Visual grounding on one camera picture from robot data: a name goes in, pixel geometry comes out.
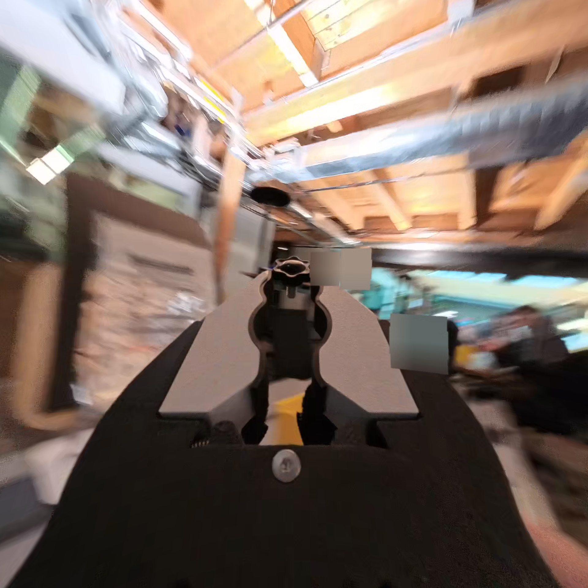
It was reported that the large silver ventilation duct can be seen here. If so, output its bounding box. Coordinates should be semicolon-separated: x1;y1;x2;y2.
248;87;588;184

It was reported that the wooden support post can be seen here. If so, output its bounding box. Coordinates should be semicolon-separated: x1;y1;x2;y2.
213;152;249;304

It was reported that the black floor lamp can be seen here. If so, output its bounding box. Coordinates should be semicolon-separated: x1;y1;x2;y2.
250;186;291;207

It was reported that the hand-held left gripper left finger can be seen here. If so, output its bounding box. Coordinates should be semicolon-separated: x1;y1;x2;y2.
158;271;273;445

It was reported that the yellow plastic bin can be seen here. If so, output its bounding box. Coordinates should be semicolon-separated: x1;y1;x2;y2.
275;396;304;445

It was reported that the black star knob with screw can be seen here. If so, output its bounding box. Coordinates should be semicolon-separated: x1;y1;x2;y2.
271;256;312;307

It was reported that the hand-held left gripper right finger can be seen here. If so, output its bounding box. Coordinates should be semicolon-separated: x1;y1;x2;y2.
298;287;420;445

